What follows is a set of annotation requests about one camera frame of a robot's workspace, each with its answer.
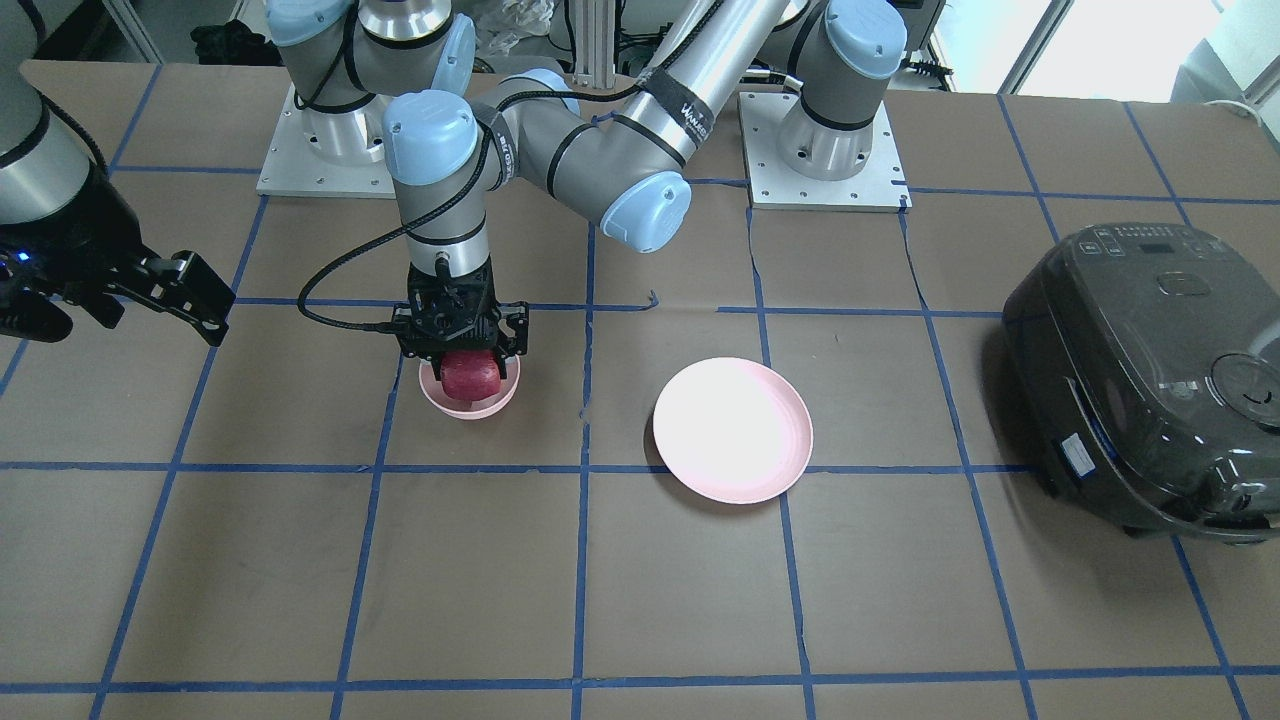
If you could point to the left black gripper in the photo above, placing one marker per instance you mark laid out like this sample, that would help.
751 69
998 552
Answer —
515 327

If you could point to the pink plate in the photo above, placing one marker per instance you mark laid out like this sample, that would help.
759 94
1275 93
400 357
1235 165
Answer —
733 430

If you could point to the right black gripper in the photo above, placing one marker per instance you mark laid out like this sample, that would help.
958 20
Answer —
97 222

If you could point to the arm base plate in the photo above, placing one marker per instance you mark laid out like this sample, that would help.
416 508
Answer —
794 163
313 154

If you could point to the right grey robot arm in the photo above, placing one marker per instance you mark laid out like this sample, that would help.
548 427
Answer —
46 153

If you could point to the aluminium frame post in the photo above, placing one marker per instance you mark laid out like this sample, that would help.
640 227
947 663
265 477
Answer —
594 38

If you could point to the red apple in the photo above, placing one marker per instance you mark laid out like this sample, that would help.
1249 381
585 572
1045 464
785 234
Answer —
466 375

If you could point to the pink bowl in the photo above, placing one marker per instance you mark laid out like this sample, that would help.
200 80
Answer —
508 369

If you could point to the dark grey rice cooker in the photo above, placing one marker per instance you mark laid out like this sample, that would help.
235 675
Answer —
1148 352

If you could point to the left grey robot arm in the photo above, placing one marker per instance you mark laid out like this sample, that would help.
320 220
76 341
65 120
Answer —
618 160

